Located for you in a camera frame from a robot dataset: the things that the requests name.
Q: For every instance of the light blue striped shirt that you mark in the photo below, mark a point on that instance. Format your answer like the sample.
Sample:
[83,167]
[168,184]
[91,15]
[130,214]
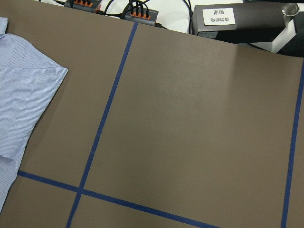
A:
[28,82]

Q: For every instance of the grey usb hub orange ports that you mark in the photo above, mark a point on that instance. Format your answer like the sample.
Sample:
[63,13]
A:
[137,11]

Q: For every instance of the black box white label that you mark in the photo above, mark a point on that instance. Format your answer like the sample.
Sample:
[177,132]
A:
[240,22]

